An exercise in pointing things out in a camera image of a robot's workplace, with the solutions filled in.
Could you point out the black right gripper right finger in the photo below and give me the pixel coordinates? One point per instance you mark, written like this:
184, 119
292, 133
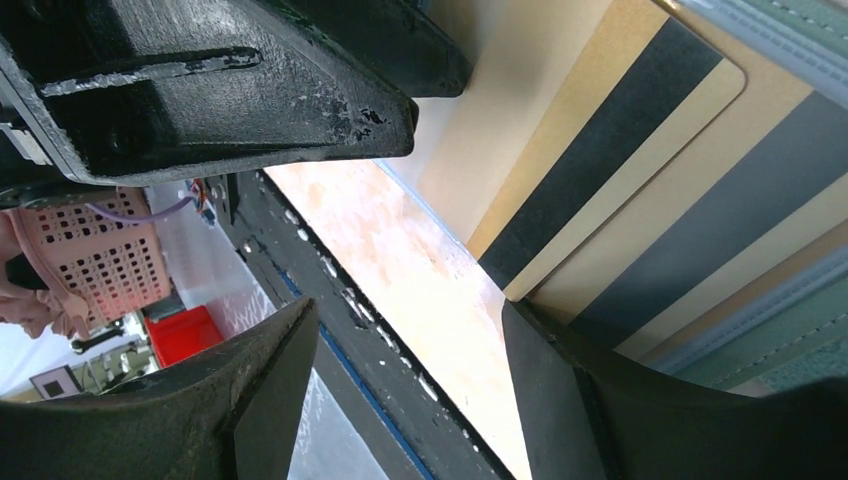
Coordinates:
587, 412

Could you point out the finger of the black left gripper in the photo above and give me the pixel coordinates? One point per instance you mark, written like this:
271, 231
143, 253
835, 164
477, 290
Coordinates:
397, 40

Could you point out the red box in background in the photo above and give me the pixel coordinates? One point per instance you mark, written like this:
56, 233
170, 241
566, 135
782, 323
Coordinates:
182, 335

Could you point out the pink perforated basket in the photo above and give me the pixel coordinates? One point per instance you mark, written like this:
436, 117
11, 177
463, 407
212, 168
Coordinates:
69, 269

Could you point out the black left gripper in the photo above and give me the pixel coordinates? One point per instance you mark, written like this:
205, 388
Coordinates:
135, 93

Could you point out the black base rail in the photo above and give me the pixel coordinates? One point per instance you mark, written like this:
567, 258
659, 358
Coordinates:
409, 423

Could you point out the gold card in holder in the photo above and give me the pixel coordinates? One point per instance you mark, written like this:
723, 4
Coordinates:
623, 277

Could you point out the mint green card holder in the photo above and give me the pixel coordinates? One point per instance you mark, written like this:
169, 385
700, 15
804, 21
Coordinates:
762, 311

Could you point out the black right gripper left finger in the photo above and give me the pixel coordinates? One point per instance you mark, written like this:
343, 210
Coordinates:
229, 412

